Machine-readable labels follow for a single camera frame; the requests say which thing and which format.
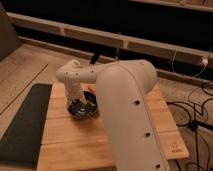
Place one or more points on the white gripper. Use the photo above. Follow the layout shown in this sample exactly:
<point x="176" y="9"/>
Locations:
<point x="74" y="92"/>

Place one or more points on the dark ceramic bowl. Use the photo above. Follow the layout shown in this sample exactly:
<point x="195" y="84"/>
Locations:
<point x="83" y="110"/>

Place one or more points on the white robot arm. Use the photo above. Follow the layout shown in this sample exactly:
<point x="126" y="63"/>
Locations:
<point x="121" y="89"/>

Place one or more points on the white orange packet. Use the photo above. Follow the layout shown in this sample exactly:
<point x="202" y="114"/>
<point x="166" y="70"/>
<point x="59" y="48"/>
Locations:
<point x="92" y="88"/>

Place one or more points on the black table leg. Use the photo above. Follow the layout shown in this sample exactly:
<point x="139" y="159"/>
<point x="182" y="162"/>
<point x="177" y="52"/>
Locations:
<point x="94" y="58"/>

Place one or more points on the wooden cutting board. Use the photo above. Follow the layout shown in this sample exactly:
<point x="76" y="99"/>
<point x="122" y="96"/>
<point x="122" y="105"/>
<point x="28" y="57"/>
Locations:
<point x="81" y="145"/>

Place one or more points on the black rubber mat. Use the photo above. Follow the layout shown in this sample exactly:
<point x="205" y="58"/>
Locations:
<point x="21" y="141"/>

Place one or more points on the grey sofa corner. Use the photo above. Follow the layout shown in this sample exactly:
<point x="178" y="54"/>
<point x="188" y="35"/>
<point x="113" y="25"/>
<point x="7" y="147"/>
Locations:
<point x="9" y="40"/>

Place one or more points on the long wooden shelf rail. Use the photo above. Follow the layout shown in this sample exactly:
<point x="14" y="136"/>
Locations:
<point x="139" y="45"/>

